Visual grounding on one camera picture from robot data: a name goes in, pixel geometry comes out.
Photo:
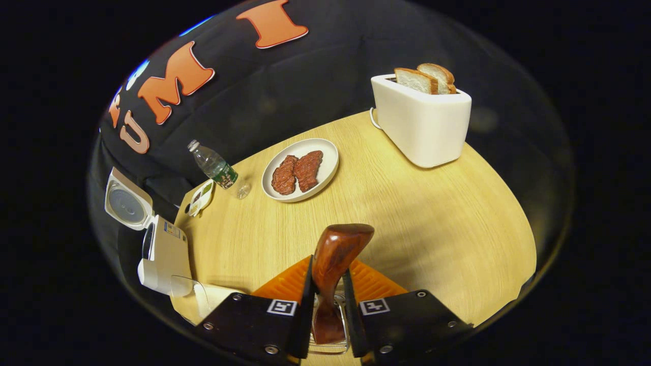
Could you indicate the white divided sauce dish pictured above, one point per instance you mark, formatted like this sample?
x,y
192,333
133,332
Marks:
x,y
201,198

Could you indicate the white rice cooker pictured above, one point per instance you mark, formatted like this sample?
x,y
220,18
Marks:
x,y
168,254

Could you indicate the white toaster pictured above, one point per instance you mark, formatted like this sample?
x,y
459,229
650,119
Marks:
x,y
422,127

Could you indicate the clear chopstick holder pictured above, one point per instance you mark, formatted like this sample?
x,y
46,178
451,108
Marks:
x,y
329,348

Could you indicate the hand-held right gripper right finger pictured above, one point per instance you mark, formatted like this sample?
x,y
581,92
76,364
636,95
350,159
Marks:
x,y
407,320

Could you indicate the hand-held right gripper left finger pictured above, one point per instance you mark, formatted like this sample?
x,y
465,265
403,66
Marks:
x,y
244,325

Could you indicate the clear water bottle green label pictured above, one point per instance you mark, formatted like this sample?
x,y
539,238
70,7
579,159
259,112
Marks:
x,y
218,170

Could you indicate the toast bread slice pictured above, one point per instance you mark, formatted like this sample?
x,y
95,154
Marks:
x,y
414,80
442,76

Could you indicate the brown wooden spoon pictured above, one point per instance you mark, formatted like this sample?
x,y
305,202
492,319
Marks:
x,y
338,249

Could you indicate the white oval plate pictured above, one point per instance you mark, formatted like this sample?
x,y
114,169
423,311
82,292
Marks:
x,y
325,157

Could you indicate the clear plastic container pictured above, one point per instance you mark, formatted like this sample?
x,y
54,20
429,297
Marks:
x,y
182,295

